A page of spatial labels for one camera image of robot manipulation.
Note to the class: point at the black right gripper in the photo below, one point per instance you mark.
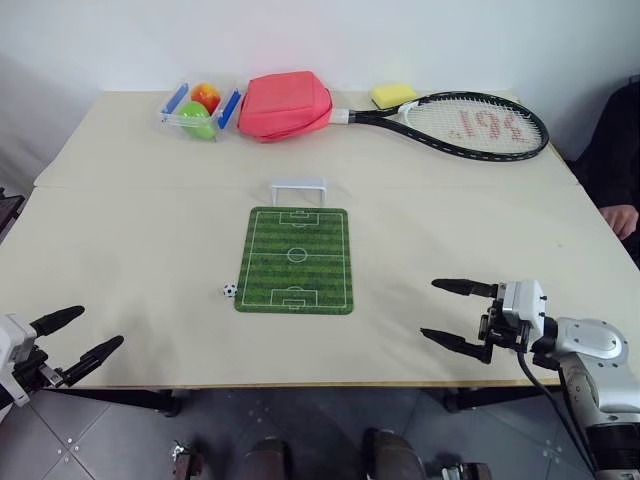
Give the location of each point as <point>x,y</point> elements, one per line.
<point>505,332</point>

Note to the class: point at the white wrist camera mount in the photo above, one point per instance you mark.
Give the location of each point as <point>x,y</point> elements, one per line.
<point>14,332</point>
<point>522,300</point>

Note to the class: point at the red yellow apple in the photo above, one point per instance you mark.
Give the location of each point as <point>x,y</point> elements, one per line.
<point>207,94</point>

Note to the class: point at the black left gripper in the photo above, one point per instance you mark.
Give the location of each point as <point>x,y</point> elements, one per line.
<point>37,372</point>

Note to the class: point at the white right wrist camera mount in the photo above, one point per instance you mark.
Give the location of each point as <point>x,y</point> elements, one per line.
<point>522,300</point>

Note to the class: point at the yellow sponge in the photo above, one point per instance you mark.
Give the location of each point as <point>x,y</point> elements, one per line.
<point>393,93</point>

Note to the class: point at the bystander bare hand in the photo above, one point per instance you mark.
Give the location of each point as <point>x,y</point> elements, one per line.
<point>626,219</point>

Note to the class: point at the black tennis racket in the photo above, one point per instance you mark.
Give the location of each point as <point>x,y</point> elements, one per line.
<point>380,116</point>

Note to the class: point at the black table leg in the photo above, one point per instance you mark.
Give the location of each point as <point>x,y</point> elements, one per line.
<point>150,400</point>
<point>480,397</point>

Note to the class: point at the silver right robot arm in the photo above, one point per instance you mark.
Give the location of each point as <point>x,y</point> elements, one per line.
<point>595,345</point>

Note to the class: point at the small soccer ball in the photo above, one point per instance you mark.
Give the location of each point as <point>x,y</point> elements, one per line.
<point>229,289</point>

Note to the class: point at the green apple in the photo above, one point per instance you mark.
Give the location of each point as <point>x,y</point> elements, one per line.
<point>196,119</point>

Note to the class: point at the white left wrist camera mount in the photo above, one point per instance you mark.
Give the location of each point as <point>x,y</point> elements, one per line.
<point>14,332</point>

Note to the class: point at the white miniature goal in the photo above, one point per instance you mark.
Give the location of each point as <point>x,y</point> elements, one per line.
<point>298,182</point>

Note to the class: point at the dark rounded shape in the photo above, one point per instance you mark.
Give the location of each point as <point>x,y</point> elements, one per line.
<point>395,457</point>
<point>267,460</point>

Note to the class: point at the clear box with blue clips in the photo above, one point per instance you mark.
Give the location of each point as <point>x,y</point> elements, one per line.
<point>176,98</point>

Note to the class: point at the person in dark clothes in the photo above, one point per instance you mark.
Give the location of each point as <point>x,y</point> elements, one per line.
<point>615,140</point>

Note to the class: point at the dark furniture piece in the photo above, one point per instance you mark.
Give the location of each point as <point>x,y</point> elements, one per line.
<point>9,210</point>

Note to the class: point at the pink fabric bag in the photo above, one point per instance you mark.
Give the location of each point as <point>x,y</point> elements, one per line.
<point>282,102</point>

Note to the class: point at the green soccer field mat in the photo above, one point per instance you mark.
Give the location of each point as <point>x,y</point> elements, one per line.
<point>295,260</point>

